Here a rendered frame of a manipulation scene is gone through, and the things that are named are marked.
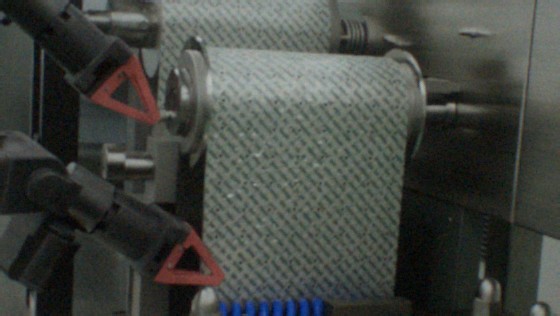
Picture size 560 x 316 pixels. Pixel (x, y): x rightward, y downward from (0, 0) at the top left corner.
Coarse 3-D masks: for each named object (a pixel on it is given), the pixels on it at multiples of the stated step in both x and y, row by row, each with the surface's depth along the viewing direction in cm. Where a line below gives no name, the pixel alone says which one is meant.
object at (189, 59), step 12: (180, 60) 102; (192, 60) 97; (192, 72) 97; (192, 84) 97; (408, 84) 104; (408, 96) 104; (192, 120) 97; (408, 120) 104; (192, 132) 97; (408, 132) 104; (180, 144) 101; (192, 144) 97
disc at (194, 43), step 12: (192, 36) 100; (192, 48) 99; (204, 48) 96; (204, 60) 95; (204, 72) 95; (204, 84) 95; (204, 96) 95; (204, 108) 95; (204, 120) 94; (204, 132) 94; (204, 144) 95; (180, 156) 104; (192, 156) 99; (192, 168) 99
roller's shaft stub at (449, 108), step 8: (440, 96) 111; (448, 96) 111; (432, 104) 110; (440, 104) 110; (448, 104) 110; (432, 112) 109; (440, 112) 110; (448, 112) 110; (432, 120) 110; (440, 120) 110; (448, 120) 110; (440, 128) 111; (448, 128) 111
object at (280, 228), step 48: (240, 192) 97; (288, 192) 99; (336, 192) 101; (384, 192) 103; (240, 240) 98; (288, 240) 100; (336, 240) 102; (384, 240) 104; (240, 288) 99; (288, 288) 101; (336, 288) 103; (384, 288) 105
